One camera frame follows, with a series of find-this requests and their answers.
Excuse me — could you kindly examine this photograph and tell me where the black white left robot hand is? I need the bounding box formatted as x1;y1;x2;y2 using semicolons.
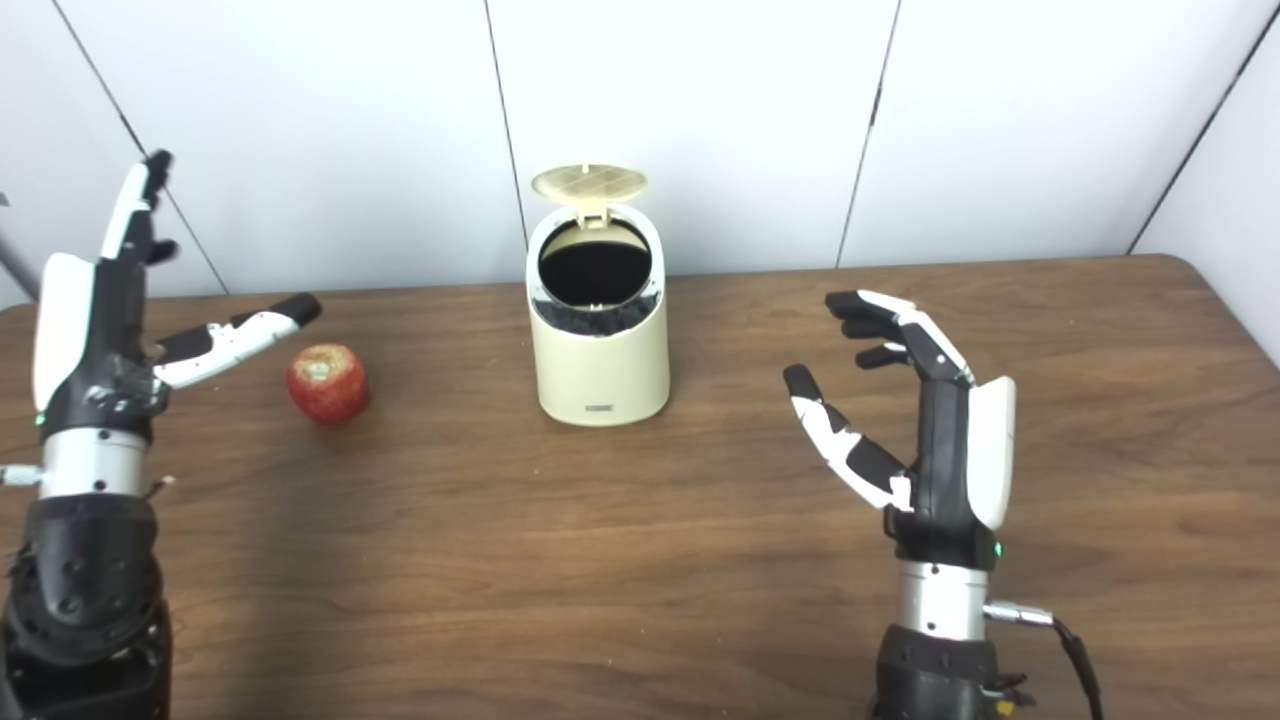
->
32;150;323;441

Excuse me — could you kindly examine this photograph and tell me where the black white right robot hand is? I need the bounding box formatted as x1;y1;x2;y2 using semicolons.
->
783;290;1017;573

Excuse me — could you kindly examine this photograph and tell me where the red apple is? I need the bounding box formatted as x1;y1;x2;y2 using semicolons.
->
287;343;371;425

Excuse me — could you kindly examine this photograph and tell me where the round cream bin lid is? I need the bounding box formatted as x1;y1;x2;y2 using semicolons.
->
531;164;648;231

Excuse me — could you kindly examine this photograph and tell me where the black bin liner bag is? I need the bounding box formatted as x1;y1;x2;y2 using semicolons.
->
530;290;666;337

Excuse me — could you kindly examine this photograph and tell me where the cream-colored bin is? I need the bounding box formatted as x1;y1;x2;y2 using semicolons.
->
526;203;671;428

